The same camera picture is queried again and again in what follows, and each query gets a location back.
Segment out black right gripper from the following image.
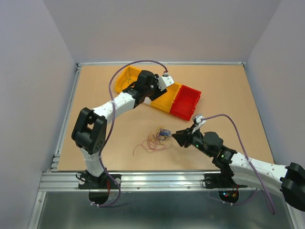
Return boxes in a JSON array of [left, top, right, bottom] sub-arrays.
[[172, 124, 213, 157]]

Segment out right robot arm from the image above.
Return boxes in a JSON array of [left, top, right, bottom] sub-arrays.
[[172, 128, 305, 211]]

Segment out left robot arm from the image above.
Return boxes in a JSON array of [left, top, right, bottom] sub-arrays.
[[71, 70, 174, 188]]

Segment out white bin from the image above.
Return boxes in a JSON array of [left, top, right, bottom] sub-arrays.
[[144, 97, 152, 105]]

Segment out far yellow bin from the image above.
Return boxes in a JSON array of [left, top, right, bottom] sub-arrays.
[[115, 66, 141, 93]]

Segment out yellow bin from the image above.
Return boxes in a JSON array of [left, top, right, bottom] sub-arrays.
[[150, 83, 182, 113], [115, 66, 141, 93]]

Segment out near yellow bin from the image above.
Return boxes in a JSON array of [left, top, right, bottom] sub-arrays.
[[150, 83, 182, 113]]

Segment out red bin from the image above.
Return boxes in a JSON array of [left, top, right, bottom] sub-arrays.
[[170, 85, 201, 121]]

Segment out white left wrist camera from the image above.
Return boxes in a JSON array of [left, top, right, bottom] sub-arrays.
[[157, 72, 174, 91]]

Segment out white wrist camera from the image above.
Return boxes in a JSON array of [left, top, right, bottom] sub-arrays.
[[157, 72, 174, 91], [191, 114, 206, 134]]

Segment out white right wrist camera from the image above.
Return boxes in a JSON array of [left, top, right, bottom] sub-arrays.
[[191, 114, 206, 134]]

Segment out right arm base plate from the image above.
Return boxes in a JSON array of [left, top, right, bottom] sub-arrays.
[[201, 173, 248, 205]]

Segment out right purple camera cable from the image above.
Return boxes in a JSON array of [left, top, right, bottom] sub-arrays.
[[204, 114, 276, 215]]

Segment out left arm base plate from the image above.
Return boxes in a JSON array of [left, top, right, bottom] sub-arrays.
[[75, 170, 122, 208]]

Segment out aluminium table frame rail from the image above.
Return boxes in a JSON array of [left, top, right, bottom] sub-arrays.
[[28, 62, 305, 229]]

